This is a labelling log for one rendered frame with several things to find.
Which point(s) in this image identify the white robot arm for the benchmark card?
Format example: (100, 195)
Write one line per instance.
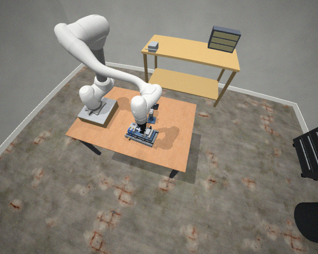
(84, 40)

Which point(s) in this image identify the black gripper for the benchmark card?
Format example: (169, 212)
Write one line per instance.
(142, 128)

